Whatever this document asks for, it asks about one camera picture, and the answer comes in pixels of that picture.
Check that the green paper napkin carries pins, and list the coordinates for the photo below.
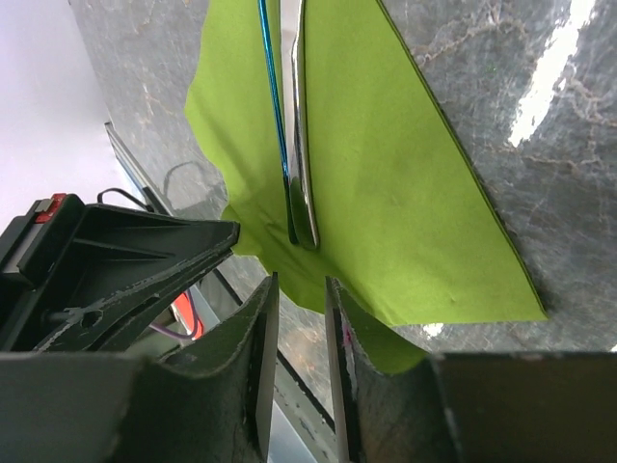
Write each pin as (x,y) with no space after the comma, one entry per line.
(403,221)

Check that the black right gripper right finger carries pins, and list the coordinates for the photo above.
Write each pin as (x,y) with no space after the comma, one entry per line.
(394,402)

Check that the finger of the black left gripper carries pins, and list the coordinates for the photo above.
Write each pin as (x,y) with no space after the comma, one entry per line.
(111,323)
(119,248)

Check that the silver table knife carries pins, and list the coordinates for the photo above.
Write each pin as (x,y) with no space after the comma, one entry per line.
(303,216)

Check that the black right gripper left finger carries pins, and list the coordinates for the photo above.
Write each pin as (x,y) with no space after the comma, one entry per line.
(209,402)

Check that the blue metallic fork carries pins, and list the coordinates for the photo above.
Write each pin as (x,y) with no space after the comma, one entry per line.
(274,93)

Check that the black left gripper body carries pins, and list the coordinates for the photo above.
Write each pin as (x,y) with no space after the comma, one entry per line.
(30,246)

